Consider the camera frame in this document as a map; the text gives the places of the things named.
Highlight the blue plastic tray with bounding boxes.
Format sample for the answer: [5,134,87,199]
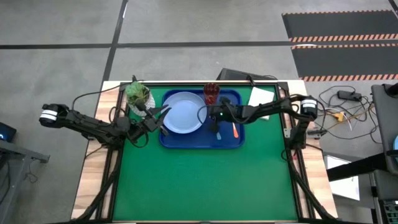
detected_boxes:
[159,88,246,149]

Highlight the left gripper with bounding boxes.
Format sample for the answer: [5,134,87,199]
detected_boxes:
[136,101,172,137]

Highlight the black cart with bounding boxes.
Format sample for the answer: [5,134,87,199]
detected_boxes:
[326,82,398,224]

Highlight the black monitor behind table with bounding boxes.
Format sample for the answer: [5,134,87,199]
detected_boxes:
[216,67,277,82]

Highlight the succulent in white pot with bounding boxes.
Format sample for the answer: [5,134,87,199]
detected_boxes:
[125,80,156,118]

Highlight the green table mat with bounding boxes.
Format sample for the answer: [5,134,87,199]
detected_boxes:
[112,84,299,222]

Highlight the black floor mat orange stripes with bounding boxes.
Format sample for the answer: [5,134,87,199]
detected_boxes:
[290,43,398,83]
[281,11,398,44]

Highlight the light blue plate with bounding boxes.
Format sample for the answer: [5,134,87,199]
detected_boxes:
[162,91,208,134]

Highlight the red translucent cup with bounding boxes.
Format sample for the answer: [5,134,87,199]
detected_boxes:
[203,82,221,106]

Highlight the white paper sheet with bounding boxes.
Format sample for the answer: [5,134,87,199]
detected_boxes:
[323,155,361,202]

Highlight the black power adapter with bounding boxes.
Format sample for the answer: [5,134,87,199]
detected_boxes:
[337,90,363,102]

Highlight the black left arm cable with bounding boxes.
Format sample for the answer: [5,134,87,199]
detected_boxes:
[72,86,127,110]

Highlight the black device with blue light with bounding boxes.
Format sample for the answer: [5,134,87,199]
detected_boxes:
[0,122,17,143]

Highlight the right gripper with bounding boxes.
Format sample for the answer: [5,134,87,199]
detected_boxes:
[207,96,239,134]

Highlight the grey side desk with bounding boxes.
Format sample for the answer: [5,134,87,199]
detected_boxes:
[0,139,50,224]

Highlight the tangle of floor cables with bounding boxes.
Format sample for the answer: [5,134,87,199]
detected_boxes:
[309,85,383,147]

